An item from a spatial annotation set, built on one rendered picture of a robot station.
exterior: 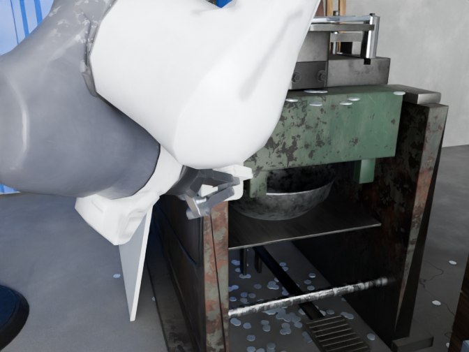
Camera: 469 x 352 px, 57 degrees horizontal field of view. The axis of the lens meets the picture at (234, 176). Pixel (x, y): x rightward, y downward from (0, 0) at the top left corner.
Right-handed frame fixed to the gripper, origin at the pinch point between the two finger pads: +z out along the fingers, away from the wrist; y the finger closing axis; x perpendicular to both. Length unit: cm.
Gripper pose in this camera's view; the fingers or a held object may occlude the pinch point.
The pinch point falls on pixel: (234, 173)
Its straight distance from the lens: 61.4
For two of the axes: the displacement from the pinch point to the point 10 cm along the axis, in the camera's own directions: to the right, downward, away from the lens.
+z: 4.0, 0.8, 9.1
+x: -9.0, 2.4, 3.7
